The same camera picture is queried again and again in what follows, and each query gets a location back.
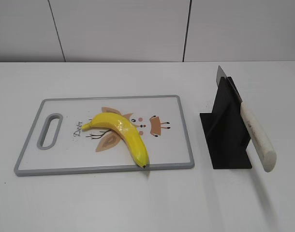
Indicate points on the white-handled cleaver knife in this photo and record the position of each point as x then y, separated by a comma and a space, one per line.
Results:
261, 141

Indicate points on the yellow plastic banana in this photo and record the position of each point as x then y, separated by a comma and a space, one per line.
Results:
126, 130

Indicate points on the white grey-rimmed cutting board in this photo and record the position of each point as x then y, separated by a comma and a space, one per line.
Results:
56, 143

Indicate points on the black knife stand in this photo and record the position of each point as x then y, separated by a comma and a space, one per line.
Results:
226, 135

